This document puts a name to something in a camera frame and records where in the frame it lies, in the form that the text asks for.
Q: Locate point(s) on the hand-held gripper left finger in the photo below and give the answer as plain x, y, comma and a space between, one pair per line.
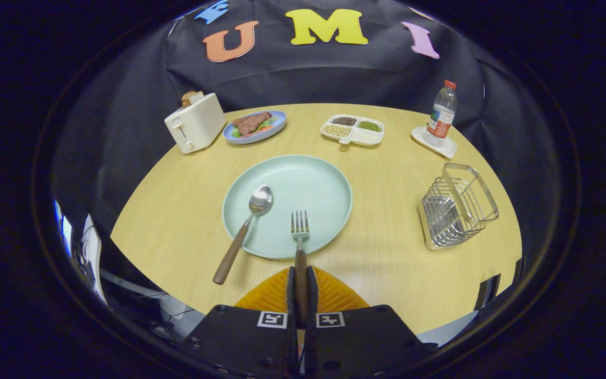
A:
291, 302

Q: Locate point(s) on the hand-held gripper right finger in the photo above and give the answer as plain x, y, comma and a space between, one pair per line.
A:
311, 302

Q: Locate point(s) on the light green plate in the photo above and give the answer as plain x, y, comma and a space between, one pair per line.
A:
308, 184

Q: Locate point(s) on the white divided dish with beans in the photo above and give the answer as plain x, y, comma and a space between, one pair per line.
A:
369, 138

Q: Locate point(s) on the black table clamp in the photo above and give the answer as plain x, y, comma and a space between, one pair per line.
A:
487, 292

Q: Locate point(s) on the small blue plate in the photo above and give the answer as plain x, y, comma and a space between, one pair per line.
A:
279, 125

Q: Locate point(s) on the brown steak piece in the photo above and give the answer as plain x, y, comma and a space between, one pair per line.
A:
250, 123

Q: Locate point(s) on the white square coaster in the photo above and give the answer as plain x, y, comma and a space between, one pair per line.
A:
445, 151

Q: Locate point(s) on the white toaster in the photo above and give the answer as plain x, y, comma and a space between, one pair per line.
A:
198, 123

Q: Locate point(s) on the white sheet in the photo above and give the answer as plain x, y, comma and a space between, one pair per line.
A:
92, 252

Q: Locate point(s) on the toasted bread slice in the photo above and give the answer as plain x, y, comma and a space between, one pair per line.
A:
190, 98

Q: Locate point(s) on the black backdrop cloth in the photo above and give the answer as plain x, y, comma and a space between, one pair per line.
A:
308, 73

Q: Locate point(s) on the clear plastic bottle red cap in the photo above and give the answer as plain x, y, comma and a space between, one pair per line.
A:
442, 113

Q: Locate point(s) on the bright blue screen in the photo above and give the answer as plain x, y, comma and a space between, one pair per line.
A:
63, 231

